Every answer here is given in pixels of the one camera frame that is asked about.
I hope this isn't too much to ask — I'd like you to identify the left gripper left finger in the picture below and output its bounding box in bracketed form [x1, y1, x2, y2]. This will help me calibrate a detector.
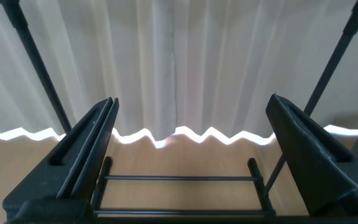
[2, 97, 120, 219]

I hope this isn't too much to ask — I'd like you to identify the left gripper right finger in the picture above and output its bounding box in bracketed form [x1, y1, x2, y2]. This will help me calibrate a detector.
[265, 93, 358, 217]

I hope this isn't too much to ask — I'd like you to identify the black clothes rack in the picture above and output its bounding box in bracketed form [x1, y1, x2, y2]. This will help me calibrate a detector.
[0, 0, 358, 218]

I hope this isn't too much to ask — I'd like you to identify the beige curtain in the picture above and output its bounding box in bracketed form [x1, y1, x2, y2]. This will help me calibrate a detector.
[0, 0, 358, 149]

